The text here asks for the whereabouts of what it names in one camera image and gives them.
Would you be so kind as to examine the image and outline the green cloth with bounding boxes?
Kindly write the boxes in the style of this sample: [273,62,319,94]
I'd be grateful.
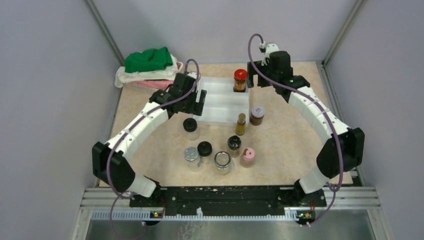
[124,46,174,73]

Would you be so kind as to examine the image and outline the silver perforated lid shaker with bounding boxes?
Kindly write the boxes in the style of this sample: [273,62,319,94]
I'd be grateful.
[183,146,202,172]

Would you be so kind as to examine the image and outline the black grinder top jar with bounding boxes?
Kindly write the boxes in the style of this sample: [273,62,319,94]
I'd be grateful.
[227,135,242,159]

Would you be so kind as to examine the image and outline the pink cloth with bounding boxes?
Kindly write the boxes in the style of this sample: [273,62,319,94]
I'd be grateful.
[134,74,177,94]

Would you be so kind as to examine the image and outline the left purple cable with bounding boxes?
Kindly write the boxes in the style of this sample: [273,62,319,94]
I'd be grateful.
[105,58,201,240]

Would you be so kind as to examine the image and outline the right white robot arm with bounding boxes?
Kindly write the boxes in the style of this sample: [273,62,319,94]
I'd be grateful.
[247,51,365,206]

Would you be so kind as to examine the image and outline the white cable duct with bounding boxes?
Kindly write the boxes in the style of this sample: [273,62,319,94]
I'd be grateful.
[91,208,299,222]

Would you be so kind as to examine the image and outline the white plastic basket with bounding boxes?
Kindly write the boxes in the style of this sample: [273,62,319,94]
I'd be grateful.
[124,61,185,97]

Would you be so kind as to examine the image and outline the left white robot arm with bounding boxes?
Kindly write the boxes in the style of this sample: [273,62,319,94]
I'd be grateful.
[91,72,207,207]

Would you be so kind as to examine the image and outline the white lid sauce jar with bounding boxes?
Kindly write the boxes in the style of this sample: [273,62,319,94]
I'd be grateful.
[249,105,265,126]

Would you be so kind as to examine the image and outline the pink lid spice jar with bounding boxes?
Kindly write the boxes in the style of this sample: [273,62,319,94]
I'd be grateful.
[239,147,256,168]

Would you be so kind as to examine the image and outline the gold cap yellow bottle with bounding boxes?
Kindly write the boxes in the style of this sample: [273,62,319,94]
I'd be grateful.
[235,113,246,136]

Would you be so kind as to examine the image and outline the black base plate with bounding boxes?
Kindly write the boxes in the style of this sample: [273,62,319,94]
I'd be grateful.
[129,185,327,217]

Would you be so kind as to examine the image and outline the red lid sauce jar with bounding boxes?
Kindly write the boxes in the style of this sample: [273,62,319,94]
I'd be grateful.
[233,68,248,93]

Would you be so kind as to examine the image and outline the white divided plastic tray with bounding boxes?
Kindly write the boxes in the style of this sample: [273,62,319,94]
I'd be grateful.
[193,76,250,127]

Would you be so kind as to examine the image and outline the black cap sesame jar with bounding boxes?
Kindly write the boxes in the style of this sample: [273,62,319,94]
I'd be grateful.
[182,117,200,141]

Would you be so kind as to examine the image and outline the purple cable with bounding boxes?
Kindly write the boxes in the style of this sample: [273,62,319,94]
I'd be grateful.
[248,33,344,228]
[105,58,201,240]

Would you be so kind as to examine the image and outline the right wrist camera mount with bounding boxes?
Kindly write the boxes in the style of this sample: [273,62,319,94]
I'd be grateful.
[259,42,280,66]

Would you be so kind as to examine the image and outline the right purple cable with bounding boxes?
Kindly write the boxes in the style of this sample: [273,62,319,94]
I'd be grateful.
[248,33,344,228]

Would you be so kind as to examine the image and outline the white cloth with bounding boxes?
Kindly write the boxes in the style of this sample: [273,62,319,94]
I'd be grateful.
[114,61,180,89]

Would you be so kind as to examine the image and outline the black cap glass jar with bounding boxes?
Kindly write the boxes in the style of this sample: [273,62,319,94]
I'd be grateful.
[197,141,213,164]

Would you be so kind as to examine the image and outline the clear lid glass jar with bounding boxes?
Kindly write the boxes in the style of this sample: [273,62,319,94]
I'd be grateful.
[214,151,233,176]

